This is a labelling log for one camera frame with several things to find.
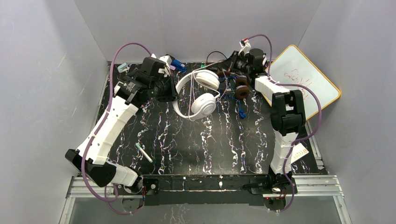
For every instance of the white box with red label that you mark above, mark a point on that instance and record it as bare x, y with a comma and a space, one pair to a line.
298, 152

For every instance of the whiteboard with orange frame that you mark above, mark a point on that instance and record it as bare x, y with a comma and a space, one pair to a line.
293, 67

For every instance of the blue stapler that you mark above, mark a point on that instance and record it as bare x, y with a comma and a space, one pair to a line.
178, 65

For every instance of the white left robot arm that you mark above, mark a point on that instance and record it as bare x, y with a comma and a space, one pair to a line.
151, 80

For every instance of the white marker pen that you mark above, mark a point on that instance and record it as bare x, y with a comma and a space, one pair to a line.
144, 153

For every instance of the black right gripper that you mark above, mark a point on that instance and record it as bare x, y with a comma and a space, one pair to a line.
234, 61

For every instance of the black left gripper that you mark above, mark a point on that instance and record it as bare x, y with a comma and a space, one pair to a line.
168, 89

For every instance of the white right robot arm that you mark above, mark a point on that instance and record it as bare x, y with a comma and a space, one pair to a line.
287, 113

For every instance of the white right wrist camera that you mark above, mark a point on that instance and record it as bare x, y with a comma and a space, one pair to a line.
244, 46

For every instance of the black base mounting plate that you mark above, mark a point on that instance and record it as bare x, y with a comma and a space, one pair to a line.
256, 190

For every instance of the aluminium frame rail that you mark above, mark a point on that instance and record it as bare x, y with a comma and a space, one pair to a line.
307, 185

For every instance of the brown headphones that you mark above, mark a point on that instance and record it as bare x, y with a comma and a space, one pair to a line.
233, 83

